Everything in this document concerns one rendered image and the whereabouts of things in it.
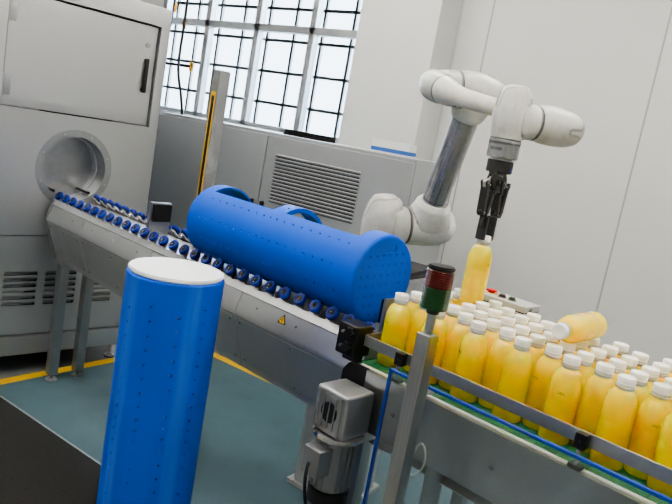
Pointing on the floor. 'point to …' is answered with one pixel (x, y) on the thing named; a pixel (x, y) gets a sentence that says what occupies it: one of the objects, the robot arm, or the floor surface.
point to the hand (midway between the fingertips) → (486, 228)
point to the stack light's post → (410, 418)
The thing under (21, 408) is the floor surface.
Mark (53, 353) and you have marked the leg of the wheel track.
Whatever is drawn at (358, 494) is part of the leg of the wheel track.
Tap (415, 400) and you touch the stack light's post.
